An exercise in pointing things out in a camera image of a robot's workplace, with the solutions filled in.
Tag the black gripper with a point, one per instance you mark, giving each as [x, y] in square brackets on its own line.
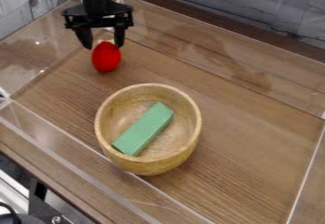
[76, 20]

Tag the red felt strawberry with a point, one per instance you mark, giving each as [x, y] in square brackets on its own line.
[105, 57]

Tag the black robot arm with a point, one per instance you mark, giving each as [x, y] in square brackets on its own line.
[97, 14]

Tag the wooden bowl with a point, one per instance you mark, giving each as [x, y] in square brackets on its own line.
[171, 147]

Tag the green rectangular block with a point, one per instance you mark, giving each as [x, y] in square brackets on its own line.
[141, 132]

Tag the clear acrylic enclosure wall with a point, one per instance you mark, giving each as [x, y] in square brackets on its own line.
[256, 169]

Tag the black table leg bracket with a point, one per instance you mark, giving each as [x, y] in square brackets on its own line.
[38, 208]

